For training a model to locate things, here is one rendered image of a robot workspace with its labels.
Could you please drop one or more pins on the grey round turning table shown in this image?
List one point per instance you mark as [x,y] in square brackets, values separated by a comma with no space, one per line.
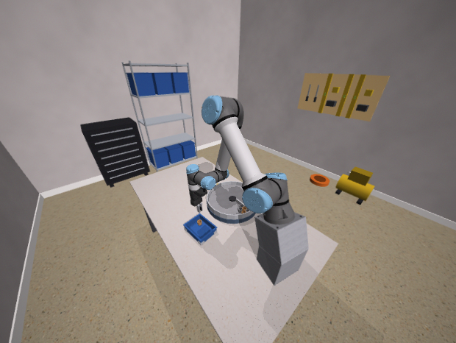
[223,202]

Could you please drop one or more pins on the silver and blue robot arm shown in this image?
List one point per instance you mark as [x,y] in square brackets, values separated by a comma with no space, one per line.
[261,191]

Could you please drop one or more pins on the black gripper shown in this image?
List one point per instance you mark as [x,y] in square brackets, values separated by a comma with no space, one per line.
[196,191]

